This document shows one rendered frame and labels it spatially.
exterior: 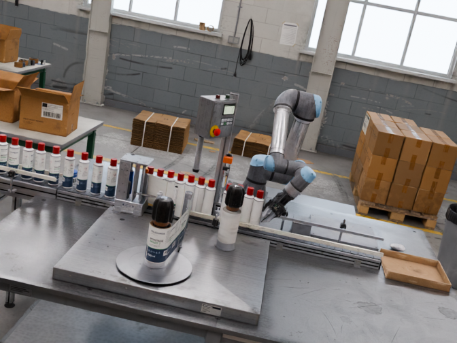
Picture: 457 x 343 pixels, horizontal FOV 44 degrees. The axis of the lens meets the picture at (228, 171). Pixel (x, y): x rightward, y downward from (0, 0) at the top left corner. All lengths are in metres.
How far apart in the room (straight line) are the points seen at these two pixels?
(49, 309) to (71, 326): 0.18
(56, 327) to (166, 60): 5.75
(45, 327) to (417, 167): 4.15
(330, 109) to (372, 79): 0.69
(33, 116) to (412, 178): 3.75
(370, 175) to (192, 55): 3.40
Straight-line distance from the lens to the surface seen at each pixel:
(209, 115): 2.72
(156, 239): 2.25
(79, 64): 8.75
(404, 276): 2.85
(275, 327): 2.21
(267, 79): 8.11
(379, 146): 5.97
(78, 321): 3.16
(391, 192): 6.13
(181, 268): 2.34
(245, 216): 2.82
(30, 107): 4.25
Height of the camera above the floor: 1.99
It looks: 18 degrees down
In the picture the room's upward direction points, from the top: 11 degrees clockwise
